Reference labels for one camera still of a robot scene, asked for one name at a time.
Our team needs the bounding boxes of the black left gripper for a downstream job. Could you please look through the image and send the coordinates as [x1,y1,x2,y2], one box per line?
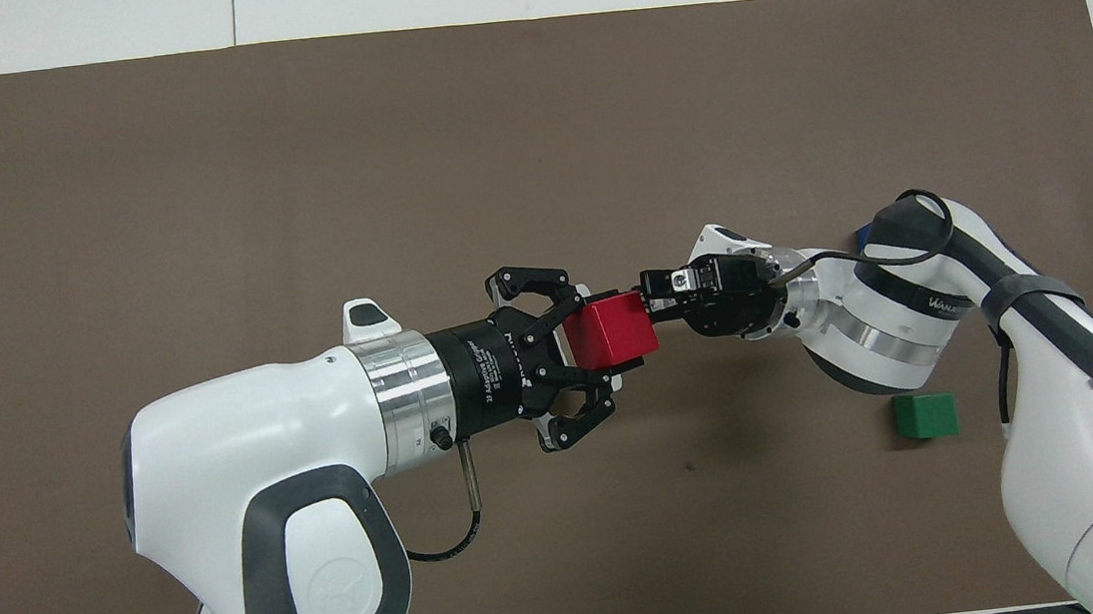
[421,254,653,464]

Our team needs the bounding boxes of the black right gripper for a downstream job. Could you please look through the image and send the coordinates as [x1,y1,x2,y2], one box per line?
[638,246,798,350]

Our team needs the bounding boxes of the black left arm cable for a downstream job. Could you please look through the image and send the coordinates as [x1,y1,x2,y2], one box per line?
[395,438,490,566]

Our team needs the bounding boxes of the red wooden block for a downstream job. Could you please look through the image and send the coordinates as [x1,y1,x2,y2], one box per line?
[560,287,663,375]

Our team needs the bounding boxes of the green wooden block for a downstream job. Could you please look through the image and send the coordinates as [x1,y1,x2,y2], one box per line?
[891,389,961,442]

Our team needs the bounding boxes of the brown table mat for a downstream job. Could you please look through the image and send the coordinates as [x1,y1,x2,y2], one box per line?
[0,0,1093,614]

